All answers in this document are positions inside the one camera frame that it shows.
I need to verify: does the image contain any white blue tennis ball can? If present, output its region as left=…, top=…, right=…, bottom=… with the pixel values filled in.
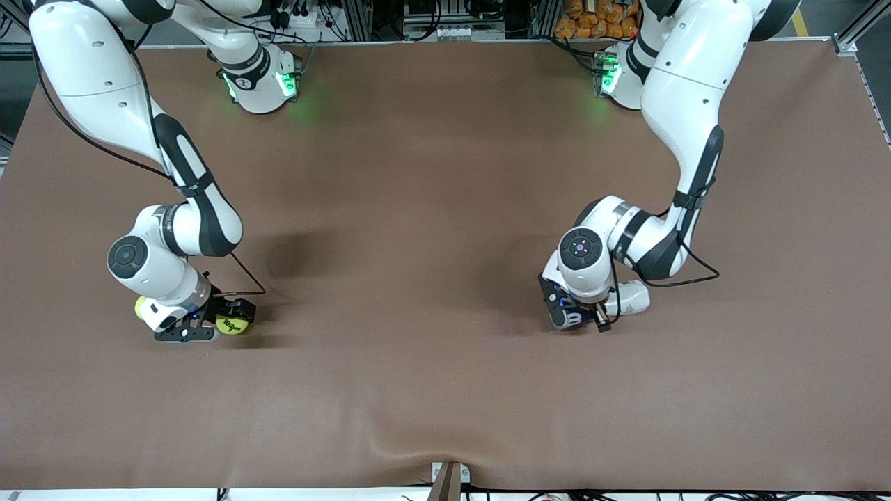
left=557, top=280, right=652, bottom=330

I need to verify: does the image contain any brown table cover mat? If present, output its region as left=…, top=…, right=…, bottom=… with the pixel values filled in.
left=0, top=40, right=891, bottom=492

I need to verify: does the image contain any orange packaged goods pile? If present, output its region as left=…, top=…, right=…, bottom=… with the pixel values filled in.
left=555, top=0, right=641, bottom=40

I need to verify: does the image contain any white power strip with plugs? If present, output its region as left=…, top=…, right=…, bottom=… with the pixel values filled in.
left=268, top=0, right=315, bottom=30

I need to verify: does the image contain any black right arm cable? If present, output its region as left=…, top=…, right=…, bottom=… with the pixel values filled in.
left=28, top=0, right=267, bottom=299

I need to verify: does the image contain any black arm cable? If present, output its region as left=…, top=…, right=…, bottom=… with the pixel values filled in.
left=606, top=104, right=720, bottom=328
left=28, top=0, right=267, bottom=299

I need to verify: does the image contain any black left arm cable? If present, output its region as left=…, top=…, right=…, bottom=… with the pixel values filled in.
left=606, top=104, right=720, bottom=328

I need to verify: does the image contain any aluminium frame rail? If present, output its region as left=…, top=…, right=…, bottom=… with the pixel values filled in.
left=431, top=460, right=471, bottom=501

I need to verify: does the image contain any aluminium table side rail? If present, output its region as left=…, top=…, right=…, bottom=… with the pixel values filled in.
left=851, top=50, right=891, bottom=147

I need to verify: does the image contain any aluminium corner frame profile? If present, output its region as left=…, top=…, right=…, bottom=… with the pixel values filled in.
left=833, top=0, right=891, bottom=58

